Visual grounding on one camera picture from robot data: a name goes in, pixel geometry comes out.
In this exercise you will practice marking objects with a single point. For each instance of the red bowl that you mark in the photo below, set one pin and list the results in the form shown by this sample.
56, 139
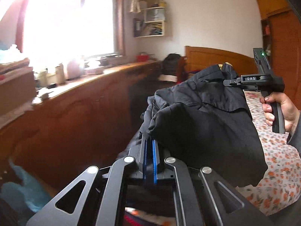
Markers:
142, 58

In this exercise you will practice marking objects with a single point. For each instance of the pink bottle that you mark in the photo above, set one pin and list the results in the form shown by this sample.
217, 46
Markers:
74, 69

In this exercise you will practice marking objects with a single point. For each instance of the person's right hand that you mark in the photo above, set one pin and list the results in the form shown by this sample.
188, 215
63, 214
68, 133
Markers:
288, 110

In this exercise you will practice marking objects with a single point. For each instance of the white paper bag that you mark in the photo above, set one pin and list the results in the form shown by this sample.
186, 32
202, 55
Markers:
154, 14

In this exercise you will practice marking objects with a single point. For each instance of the yellow plush toy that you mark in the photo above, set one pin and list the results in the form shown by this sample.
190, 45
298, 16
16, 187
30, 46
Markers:
220, 65

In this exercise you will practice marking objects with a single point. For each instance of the brown box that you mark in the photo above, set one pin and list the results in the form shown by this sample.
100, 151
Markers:
14, 91

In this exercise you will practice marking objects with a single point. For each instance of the small yellow shelf toy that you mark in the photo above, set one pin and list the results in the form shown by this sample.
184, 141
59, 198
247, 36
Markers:
162, 3

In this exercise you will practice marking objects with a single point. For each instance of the person's right forearm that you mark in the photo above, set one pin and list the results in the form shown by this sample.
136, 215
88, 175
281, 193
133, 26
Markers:
296, 141

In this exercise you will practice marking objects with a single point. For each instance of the wooden slatted wardrobe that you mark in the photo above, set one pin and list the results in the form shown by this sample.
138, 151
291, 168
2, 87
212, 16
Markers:
279, 16

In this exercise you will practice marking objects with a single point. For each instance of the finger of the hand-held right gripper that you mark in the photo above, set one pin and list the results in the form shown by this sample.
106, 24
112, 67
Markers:
232, 82

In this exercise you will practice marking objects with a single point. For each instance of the bed with floral sheet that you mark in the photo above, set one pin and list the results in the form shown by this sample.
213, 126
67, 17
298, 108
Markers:
277, 160

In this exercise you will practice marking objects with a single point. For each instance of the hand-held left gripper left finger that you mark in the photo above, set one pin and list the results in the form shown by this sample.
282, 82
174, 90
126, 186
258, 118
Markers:
147, 164

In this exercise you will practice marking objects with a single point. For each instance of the window with wooden frame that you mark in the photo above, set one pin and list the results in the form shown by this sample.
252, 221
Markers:
65, 21

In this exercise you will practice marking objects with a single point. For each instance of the tissue box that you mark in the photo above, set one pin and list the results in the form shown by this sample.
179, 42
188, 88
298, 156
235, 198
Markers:
94, 68

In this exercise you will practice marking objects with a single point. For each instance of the wooden bed headboard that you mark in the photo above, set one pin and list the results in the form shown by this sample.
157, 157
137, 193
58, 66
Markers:
207, 56

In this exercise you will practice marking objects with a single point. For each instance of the black double-breasted coat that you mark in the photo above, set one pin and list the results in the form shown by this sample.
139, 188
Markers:
207, 127

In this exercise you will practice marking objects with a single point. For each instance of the blue plastic bag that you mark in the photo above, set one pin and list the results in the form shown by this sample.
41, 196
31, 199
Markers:
25, 190

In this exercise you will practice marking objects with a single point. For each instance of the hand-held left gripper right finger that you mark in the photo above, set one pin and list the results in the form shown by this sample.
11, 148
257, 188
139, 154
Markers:
155, 167

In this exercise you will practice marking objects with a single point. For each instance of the black backpack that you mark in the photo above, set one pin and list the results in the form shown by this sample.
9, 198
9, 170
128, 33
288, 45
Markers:
171, 63

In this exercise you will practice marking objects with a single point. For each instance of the white wall shelf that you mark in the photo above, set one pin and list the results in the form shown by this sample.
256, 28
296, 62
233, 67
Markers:
152, 29

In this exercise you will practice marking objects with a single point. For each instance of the long wooden desk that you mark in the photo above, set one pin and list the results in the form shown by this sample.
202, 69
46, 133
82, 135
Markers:
82, 113

